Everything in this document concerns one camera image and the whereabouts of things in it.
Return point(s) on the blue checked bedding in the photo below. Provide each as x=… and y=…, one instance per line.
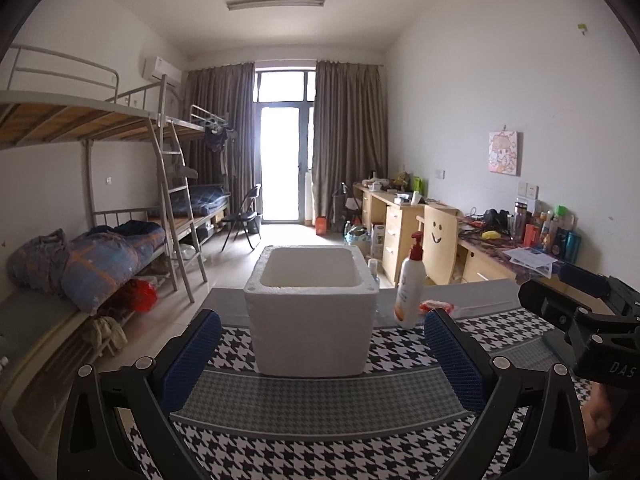
x=202, y=197

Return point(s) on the beige rag bundle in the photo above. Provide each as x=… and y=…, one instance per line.
x=110, y=332

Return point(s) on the small yellow toy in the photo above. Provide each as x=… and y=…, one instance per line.
x=491, y=234

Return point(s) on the small green wall hook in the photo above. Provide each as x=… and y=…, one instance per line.
x=581, y=28

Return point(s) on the cartoon wall picture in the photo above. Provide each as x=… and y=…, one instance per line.
x=505, y=152

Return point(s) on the dark hanging garment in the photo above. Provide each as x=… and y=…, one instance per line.
x=215, y=140

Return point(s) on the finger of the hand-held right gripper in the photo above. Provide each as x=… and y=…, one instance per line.
x=545, y=305
x=585, y=281

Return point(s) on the ceiling tube light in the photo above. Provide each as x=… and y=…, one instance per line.
x=275, y=3

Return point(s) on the blue spray bottle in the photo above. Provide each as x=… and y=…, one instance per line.
x=373, y=272

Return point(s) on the red plastic bag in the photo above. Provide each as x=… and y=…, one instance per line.
x=137, y=296

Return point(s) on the white foam box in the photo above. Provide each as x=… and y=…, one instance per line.
x=310, y=330

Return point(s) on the metal bunk bed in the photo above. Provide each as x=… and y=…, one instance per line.
x=192, y=129
x=75, y=120

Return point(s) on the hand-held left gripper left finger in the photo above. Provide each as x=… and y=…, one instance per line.
x=192, y=355

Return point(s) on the white printed papers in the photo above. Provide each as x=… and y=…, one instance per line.
x=532, y=259

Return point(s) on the white floor bucket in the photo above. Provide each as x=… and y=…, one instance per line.
x=357, y=237

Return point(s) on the orange floor container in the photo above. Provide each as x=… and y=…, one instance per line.
x=321, y=224

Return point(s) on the red snack packet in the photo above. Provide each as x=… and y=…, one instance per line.
x=437, y=306

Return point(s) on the black folding chair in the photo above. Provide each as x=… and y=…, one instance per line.
x=247, y=210

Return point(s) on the white pump lotion bottle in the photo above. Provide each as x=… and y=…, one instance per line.
x=410, y=290

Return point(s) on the green carton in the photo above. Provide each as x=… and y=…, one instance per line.
x=416, y=184

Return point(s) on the blue patterned quilt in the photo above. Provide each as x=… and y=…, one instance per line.
x=110, y=265

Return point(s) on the row of toiletry bottles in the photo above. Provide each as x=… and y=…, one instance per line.
x=550, y=235

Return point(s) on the wooden smiley chair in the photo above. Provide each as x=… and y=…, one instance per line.
x=440, y=240

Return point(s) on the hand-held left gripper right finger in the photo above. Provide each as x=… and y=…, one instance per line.
x=455, y=355

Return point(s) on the balcony glass door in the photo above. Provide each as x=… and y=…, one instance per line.
x=285, y=160

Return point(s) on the person's right hand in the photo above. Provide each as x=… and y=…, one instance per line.
x=597, y=420

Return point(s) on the black handcart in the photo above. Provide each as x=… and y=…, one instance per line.
x=345, y=205

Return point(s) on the brown curtain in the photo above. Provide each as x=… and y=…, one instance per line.
x=350, y=135
x=220, y=130

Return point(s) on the houndstooth tablecloth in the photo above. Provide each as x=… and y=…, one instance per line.
x=325, y=400

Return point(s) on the white air conditioner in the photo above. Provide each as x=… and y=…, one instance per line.
x=162, y=70

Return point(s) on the black headphones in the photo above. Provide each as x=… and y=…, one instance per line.
x=495, y=219

